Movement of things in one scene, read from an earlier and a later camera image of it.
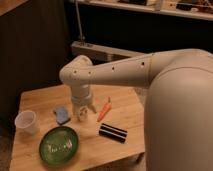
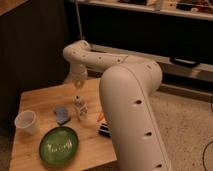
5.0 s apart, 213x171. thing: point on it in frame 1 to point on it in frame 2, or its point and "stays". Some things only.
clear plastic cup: x=27 y=122 stays
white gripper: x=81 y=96 to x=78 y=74
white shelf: x=199 y=9 stays
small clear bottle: x=83 y=113 stays
